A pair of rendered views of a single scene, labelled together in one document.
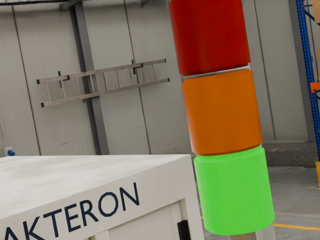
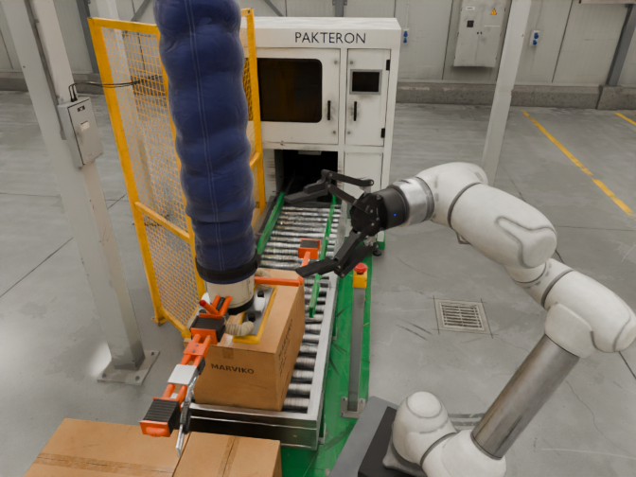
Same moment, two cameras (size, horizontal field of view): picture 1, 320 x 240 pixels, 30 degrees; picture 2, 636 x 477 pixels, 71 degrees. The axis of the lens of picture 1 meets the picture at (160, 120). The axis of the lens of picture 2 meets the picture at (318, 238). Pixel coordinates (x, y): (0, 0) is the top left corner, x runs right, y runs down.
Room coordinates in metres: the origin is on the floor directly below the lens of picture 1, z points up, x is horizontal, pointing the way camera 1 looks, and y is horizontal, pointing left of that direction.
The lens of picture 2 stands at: (-0.79, -2.49, 2.27)
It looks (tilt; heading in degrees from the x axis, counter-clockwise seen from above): 30 degrees down; 51
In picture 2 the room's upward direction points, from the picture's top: straight up
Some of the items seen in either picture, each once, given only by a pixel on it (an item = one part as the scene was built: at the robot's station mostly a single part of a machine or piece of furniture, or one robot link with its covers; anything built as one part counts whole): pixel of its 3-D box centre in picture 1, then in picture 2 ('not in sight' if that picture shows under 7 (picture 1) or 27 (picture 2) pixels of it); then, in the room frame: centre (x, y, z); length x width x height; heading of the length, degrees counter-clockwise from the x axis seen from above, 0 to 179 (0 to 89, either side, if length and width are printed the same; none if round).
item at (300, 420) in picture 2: not in sight; (239, 415); (-0.20, -1.22, 0.58); 0.70 x 0.03 x 0.06; 134
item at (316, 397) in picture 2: not in sight; (333, 283); (0.87, -0.64, 0.50); 2.31 x 0.05 x 0.19; 44
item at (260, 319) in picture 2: not in sight; (256, 309); (-0.10, -1.27, 1.16); 0.34 x 0.10 x 0.05; 43
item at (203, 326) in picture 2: not in sight; (207, 328); (-0.34, -1.37, 1.27); 0.10 x 0.08 x 0.06; 133
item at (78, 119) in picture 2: not in sight; (82, 132); (-0.30, -0.04, 1.62); 0.20 x 0.05 x 0.30; 44
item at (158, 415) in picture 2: not in sight; (161, 415); (-0.60, -1.61, 1.27); 0.08 x 0.07 x 0.05; 43
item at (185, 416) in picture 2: not in sight; (192, 400); (-0.52, -1.62, 1.27); 0.31 x 0.03 x 0.05; 56
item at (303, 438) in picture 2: not in sight; (241, 430); (-0.20, -1.22, 0.48); 0.70 x 0.03 x 0.15; 134
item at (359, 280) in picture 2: not in sight; (356, 346); (0.56, -1.18, 0.50); 0.07 x 0.07 x 1.00; 44
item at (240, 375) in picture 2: not in sight; (253, 335); (0.04, -0.98, 0.75); 0.60 x 0.40 x 0.40; 41
